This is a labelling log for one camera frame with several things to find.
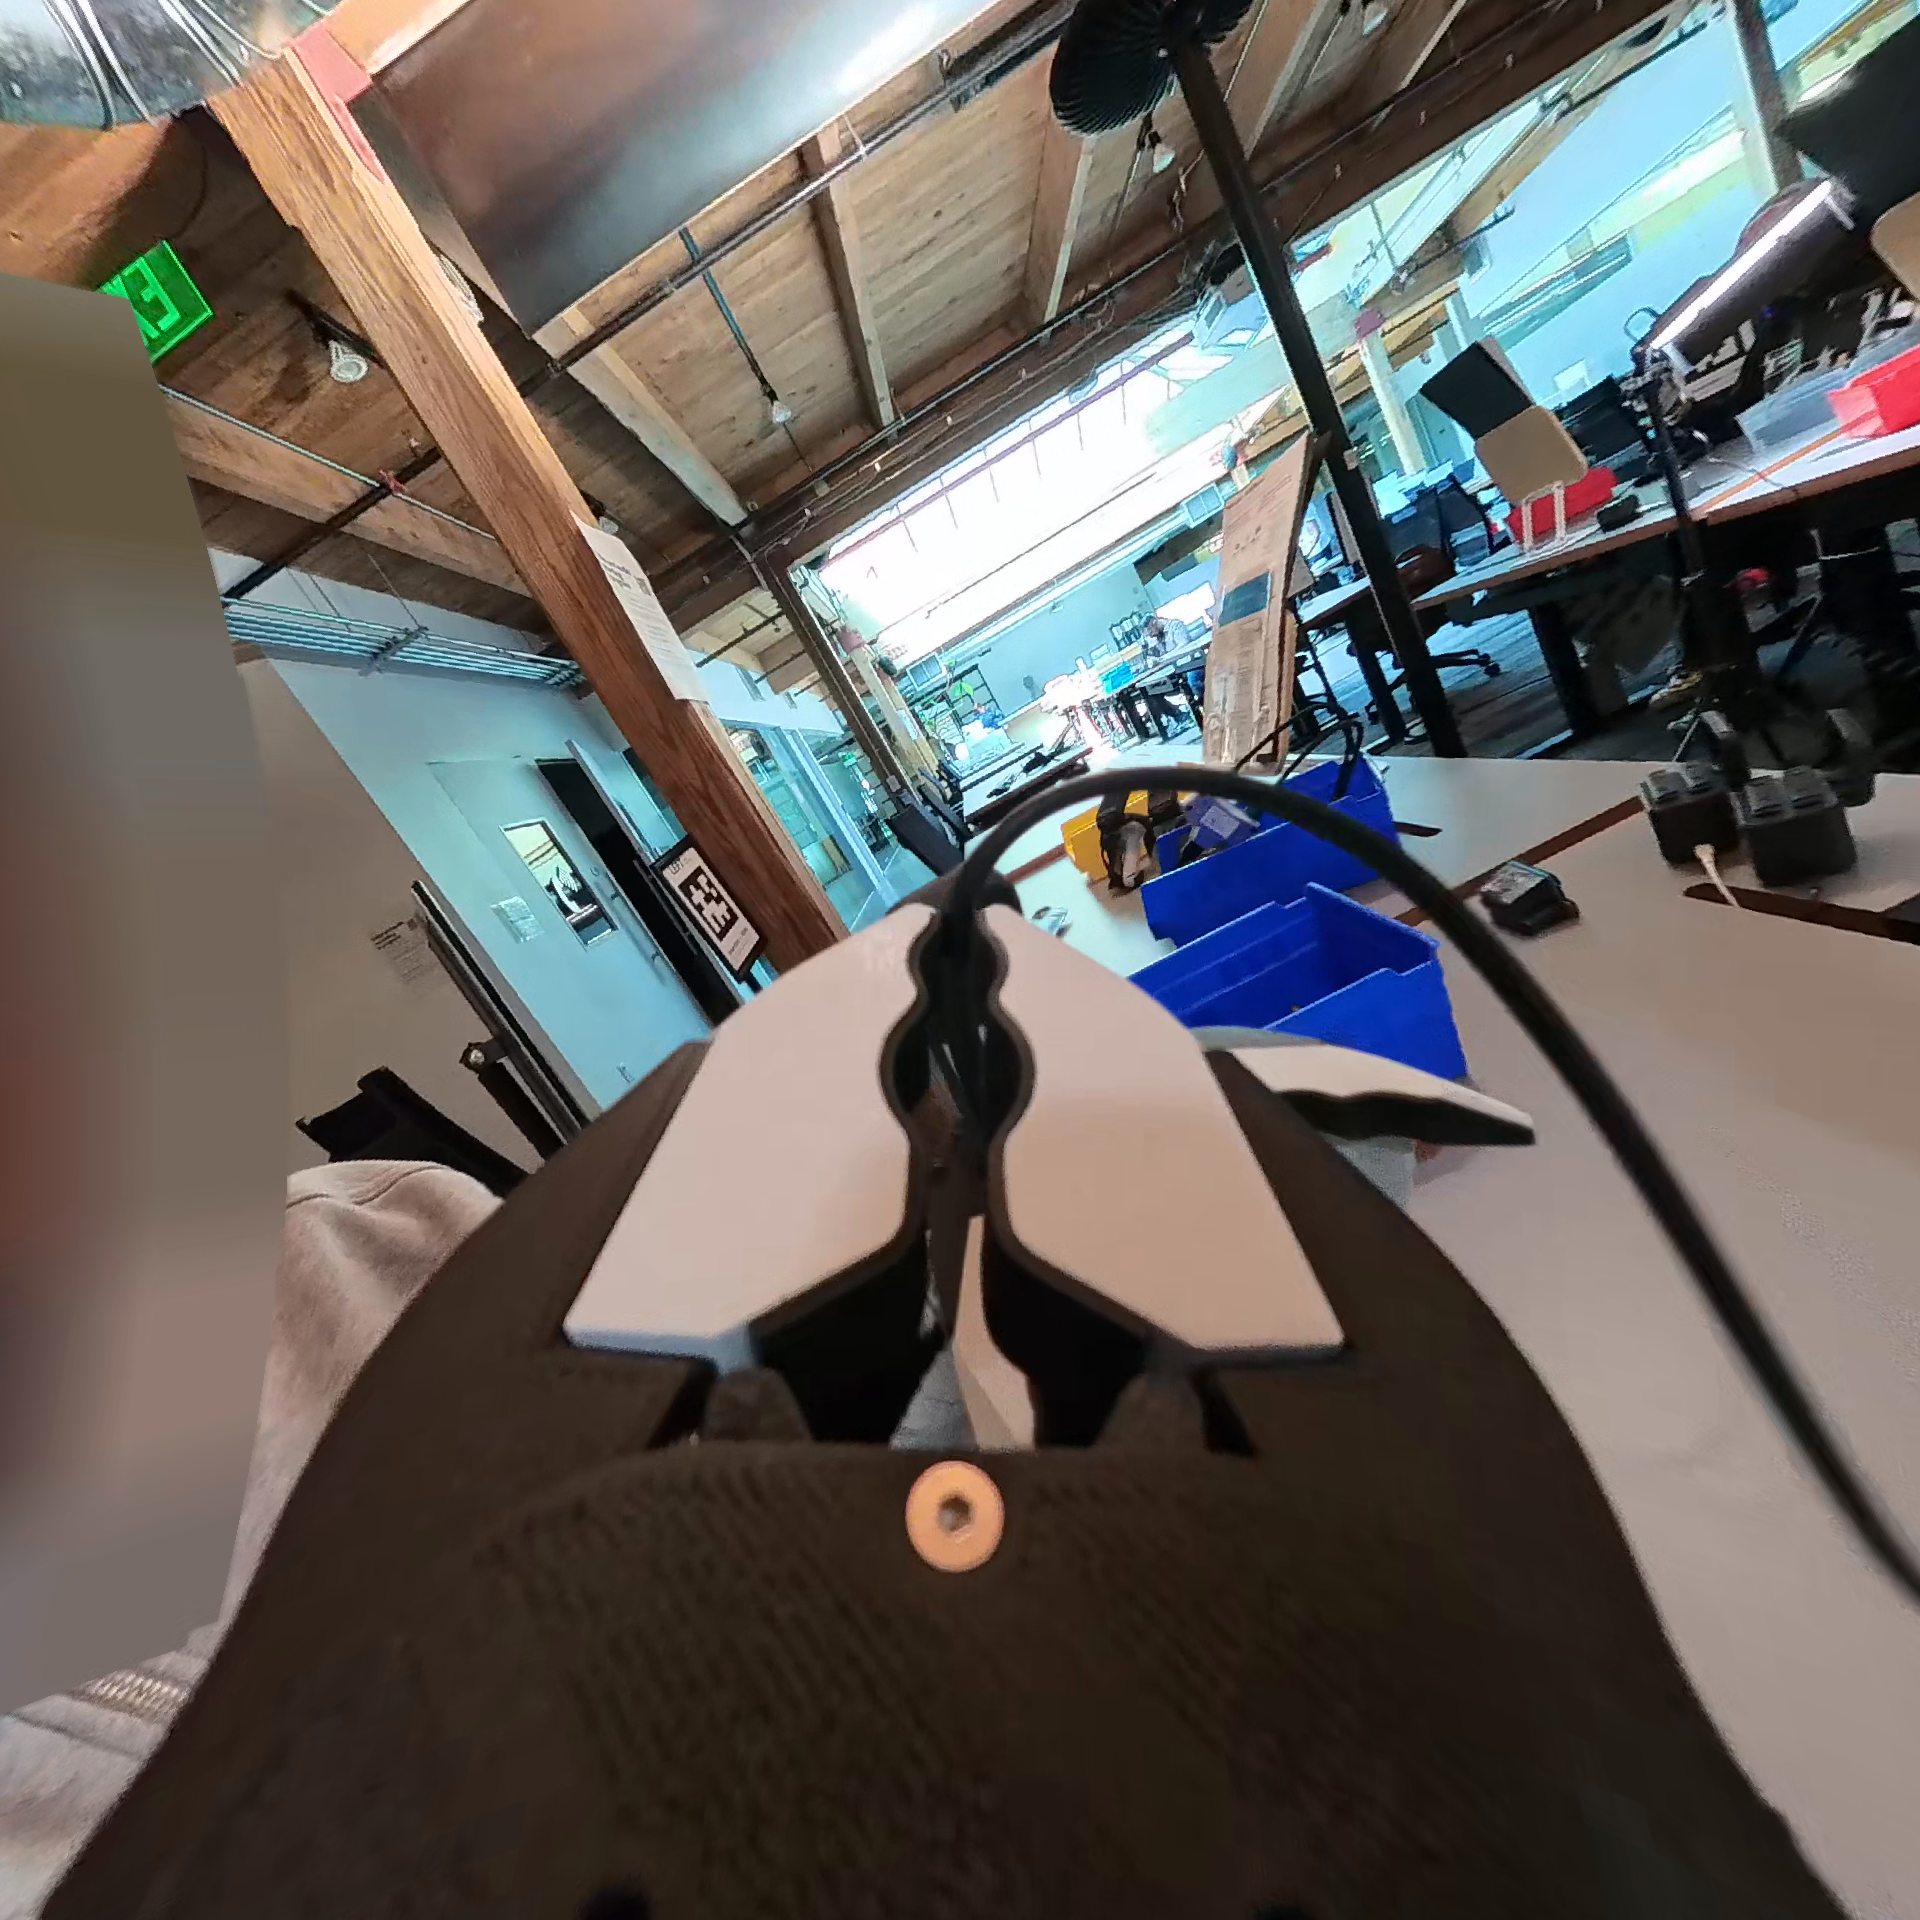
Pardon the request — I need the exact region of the framed marker sign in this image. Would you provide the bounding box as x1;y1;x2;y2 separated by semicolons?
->
657;837;771;987

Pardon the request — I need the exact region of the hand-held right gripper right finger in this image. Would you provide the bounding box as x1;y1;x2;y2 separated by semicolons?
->
957;910;1347;1449

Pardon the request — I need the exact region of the yellow plastic bin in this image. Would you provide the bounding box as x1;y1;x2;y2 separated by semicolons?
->
1061;802;1161;890

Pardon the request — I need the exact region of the black cable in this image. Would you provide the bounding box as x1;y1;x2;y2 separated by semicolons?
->
918;766;1920;1606

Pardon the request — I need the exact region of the small black device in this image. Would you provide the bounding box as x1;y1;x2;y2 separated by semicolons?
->
1478;862;1583;938

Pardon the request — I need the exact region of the grey desk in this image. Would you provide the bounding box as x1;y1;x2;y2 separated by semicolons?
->
959;749;1920;1920

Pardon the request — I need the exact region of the black battery charger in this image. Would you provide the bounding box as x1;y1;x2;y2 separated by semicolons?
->
1737;768;1863;890
1639;762;1745;866

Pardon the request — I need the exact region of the blue plastic bin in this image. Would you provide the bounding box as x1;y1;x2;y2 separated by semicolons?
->
1126;883;1469;1085
1140;756;1402;952

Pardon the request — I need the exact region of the white paper notice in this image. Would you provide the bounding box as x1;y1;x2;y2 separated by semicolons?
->
577;517;710;707

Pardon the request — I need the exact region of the black light stand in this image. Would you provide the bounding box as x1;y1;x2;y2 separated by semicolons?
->
1047;0;1469;762

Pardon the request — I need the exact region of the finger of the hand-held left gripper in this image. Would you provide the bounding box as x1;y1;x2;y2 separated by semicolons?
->
1237;1045;1537;1155

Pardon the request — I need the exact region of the black and wood book stand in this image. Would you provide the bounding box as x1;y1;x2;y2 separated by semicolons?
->
1415;336;1595;521

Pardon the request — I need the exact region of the rectangular metal air duct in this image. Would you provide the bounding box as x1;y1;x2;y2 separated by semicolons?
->
356;0;1011;326

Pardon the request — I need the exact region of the red plastic bin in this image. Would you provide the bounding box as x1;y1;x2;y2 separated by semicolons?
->
1503;464;1625;545
1826;346;1920;442

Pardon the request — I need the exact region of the person's grey sweater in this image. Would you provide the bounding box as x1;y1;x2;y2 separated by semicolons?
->
0;1158;506;1920

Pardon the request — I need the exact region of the spiral metal duct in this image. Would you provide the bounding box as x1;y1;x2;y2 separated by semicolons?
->
0;0;337;134

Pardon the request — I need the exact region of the led light bar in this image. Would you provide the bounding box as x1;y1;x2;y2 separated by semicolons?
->
1633;177;1866;365

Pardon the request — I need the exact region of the wooden post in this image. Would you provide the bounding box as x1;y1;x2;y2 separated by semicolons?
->
209;46;851;981

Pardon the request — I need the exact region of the green exit sign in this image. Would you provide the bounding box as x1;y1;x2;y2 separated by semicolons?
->
97;241;213;363

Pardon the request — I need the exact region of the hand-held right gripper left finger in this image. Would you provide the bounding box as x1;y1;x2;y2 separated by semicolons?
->
565;902;991;1373

